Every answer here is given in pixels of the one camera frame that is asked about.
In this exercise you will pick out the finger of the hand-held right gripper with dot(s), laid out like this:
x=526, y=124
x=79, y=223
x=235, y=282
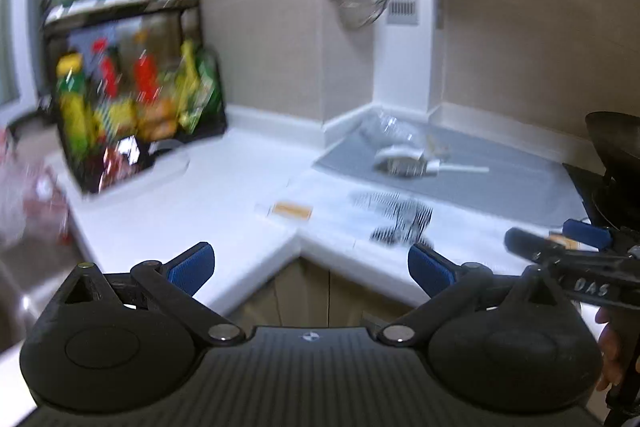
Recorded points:
x=587, y=233
x=530, y=243

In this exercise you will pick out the grey counter mat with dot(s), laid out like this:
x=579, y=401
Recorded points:
x=515, y=187

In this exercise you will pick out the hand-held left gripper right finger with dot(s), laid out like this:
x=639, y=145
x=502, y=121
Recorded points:
x=430, y=268

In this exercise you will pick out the white yellow chopstick sleeve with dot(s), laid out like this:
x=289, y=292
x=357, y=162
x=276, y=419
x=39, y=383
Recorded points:
x=290, y=210

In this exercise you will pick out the white patterned paper sheet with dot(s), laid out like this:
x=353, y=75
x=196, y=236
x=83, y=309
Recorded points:
x=400, y=217

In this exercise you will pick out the green yellow label bottle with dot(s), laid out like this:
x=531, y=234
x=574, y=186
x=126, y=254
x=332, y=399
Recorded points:
x=75, y=107

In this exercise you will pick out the clear plastic bag with red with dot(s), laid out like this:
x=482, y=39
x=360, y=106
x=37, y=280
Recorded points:
x=25, y=197

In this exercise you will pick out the person's right hand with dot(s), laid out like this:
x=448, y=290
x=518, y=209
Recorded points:
x=610, y=347

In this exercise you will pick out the crumpled clear plastic bag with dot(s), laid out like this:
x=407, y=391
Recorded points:
x=390, y=132

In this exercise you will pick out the round orange tape roll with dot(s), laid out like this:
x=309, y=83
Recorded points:
x=557, y=237

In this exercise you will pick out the red capped oil bottle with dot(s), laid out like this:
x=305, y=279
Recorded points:
x=109, y=77

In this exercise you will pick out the stainless steel sink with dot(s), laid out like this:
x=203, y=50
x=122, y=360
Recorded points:
x=25, y=287

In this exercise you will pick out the small metal container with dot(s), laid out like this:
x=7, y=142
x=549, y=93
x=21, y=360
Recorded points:
x=405, y=162

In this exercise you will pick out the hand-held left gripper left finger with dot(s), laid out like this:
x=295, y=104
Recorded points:
x=192, y=268

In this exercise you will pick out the white tube packet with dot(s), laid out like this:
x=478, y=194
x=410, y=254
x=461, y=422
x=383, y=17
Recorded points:
x=467, y=169

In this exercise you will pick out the black smartphone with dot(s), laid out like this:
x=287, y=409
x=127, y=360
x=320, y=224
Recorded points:
x=120, y=162

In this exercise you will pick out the black wok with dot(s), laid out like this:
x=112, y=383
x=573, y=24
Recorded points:
x=615, y=137

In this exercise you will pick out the yellow green snack bag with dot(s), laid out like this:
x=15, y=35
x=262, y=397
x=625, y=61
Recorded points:
x=195, y=87

